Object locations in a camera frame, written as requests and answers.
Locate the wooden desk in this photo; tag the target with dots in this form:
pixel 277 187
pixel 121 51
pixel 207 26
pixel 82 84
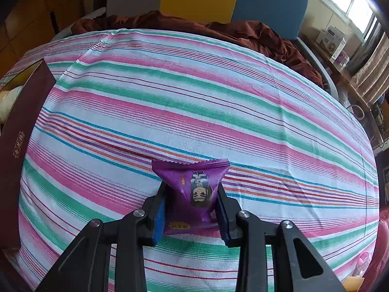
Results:
pixel 343 77

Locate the striped bed sheet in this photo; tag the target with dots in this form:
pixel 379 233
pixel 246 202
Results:
pixel 182 97

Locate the white printed carton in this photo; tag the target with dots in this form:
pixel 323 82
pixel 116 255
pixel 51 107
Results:
pixel 328 38
pixel 340 51

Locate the wooden wardrobe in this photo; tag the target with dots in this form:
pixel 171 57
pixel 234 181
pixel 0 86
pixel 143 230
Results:
pixel 27 12

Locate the black electronic device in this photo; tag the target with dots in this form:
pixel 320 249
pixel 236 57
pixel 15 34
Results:
pixel 380 112

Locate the dark brown blanket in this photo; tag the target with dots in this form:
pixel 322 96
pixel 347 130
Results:
pixel 249 33

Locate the maroon tin box gold inside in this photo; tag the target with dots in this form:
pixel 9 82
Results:
pixel 18 146

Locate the beige patterned curtain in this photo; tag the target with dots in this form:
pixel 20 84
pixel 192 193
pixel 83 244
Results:
pixel 373 67

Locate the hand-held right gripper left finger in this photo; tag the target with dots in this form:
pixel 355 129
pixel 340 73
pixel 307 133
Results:
pixel 159 219

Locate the purple snack packet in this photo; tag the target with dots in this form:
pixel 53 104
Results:
pixel 188 188

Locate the small purple box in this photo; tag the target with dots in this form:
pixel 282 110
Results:
pixel 343 60

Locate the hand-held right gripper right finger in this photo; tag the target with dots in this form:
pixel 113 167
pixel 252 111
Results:
pixel 223 222

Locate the red pink quilt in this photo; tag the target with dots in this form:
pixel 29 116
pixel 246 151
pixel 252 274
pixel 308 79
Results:
pixel 380 243

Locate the grey yellow blue sofa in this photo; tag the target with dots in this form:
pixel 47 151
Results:
pixel 267 3

